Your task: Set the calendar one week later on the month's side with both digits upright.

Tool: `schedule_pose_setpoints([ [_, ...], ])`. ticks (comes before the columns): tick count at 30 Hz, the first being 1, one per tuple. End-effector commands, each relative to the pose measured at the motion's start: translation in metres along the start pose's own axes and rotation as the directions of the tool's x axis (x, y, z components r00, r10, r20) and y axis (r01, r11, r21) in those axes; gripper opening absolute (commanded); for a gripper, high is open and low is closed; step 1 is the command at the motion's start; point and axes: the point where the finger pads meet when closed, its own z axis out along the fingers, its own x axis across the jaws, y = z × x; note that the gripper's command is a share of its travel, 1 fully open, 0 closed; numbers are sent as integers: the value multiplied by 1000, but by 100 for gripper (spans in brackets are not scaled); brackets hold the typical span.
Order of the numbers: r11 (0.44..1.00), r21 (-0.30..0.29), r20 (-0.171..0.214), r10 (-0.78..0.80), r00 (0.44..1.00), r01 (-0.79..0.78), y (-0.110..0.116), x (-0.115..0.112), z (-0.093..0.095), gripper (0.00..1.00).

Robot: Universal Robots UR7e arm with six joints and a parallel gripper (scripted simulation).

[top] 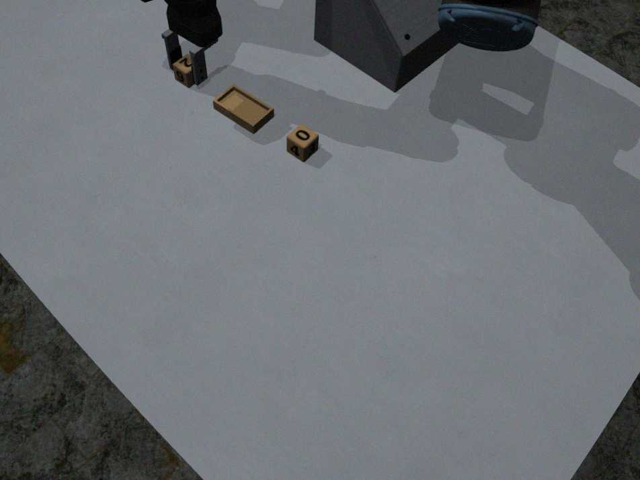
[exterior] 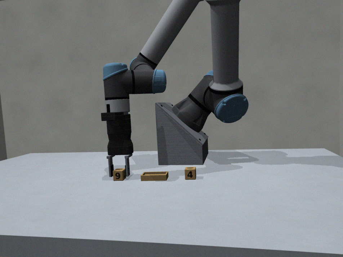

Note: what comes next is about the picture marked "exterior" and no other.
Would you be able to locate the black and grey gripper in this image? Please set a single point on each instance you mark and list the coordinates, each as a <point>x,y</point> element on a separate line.
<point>119,131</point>

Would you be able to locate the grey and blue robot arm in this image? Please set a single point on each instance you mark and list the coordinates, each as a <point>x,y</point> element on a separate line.
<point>220,91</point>

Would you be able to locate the tan wooden cube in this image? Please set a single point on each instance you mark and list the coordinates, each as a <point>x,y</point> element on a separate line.
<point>119,174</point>
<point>190,173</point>

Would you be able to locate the tan shallow rectangular tray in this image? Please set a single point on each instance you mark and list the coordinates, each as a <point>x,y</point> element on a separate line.
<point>154,176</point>

